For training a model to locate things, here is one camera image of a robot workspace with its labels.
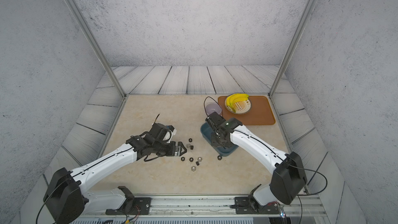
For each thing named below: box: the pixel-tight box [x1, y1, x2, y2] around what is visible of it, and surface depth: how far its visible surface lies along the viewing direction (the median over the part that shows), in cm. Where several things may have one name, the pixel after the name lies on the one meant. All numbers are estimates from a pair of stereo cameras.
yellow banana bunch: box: [226, 93, 250, 114], surface depth 113 cm
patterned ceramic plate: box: [224, 95, 252, 115], surface depth 113 cm
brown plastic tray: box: [218, 95, 276, 126], surface depth 113 cm
